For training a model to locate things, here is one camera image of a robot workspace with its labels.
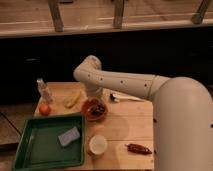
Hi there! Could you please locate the dark red grape bunch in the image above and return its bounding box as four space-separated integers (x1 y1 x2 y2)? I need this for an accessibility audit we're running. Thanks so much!
90 104 105 116

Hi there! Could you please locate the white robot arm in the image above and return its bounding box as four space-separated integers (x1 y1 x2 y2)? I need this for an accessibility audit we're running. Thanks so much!
73 55 213 171

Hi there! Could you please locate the red bowl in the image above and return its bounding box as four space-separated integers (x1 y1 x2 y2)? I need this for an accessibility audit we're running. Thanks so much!
81 98 108 121

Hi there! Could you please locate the yellow banana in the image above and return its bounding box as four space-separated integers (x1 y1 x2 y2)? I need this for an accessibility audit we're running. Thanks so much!
65 91 81 108

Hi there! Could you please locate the white cup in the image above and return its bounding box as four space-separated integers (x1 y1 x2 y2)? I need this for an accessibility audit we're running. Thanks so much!
88 135 108 156

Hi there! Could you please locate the blue sponge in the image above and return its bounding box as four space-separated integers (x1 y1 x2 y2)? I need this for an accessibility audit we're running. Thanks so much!
58 127 80 147

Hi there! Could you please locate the orange fruit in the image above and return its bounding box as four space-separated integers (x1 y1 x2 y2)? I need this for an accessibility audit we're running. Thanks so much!
39 103 51 116

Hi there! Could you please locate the green plastic tray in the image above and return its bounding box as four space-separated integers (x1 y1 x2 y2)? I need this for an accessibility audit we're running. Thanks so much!
12 113 84 171

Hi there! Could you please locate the white handled brush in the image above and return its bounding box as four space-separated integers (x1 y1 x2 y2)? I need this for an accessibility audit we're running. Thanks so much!
110 93 141 102

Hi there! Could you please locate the wooden post middle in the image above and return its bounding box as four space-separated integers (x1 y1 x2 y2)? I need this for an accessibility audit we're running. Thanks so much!
113 0 125 29

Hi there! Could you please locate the wooden post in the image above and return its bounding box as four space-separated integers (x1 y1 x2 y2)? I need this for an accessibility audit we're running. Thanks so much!
113 0 125 29
191 0 212 24
48 0 63 32

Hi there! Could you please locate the wooden post left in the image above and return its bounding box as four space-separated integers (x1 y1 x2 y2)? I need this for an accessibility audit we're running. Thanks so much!
48 0 63 32

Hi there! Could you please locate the wooden post right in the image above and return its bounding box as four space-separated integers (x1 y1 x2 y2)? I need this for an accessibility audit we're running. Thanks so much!
191 0 212 24

